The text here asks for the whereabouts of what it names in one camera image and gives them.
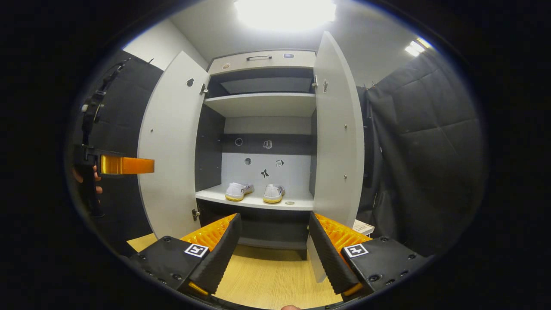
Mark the black backdrop cloth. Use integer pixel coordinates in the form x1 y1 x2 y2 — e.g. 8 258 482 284
69 43 487 259

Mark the small book stack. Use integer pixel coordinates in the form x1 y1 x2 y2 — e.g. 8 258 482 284
353 220 375 236

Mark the grey shoe cabinet door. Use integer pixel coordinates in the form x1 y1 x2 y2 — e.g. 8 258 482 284
137 51 210 239
306 31 365 283

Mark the large ceiling light panel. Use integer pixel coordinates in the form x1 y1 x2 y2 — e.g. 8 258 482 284
235 0 337 31

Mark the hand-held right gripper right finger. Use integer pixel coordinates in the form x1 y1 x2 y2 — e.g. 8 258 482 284
308 212 431 302

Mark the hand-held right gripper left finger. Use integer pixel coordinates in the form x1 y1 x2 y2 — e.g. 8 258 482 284
129 213 242 301

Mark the small ceiling light panel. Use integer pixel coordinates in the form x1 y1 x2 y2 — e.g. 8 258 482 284
405 38 431 56

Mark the white striped shoe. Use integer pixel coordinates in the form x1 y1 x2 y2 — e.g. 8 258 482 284
225 182 254 202
263 184 285 204

